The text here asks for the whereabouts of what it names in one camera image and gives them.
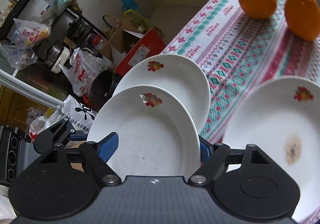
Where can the orange without leaf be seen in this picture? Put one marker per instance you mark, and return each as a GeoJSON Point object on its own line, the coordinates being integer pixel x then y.
{"type": "Point", "coordinates": [302, 17]}

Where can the red cardboard box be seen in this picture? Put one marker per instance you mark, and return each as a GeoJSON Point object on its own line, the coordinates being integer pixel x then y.
{"type": "Point", "coordinates": [149, 45]}

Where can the patterned tablecloth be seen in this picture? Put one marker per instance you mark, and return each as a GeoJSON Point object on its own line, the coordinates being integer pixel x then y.
{"type": "Point", "coordinates": [238, 53]}

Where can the white plate with burn spot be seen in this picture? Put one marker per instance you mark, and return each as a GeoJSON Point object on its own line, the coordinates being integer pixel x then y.
{"type": "Point", "coordinates": [281, 116]}

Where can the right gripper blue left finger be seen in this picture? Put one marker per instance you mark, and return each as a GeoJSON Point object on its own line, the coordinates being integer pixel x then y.
{"type": "Point", "coordinates": [108, 146]}

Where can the blue thermos bottle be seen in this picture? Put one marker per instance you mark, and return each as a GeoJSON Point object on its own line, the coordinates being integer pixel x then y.
{"type": "Point", "coordinates": [129, 4]}

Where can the wicker basket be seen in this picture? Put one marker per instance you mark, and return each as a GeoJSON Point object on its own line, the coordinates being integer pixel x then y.
{"type": "Point", "coordinates": [113, 24]}

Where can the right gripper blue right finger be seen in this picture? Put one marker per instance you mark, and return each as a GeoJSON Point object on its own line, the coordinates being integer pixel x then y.
{"type": "Point", "coordinates": [206, 149]}

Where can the black trash bin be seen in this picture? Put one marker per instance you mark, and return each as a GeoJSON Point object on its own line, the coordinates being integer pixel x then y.
{"type": "Point", "coordinates": [103, 87]}

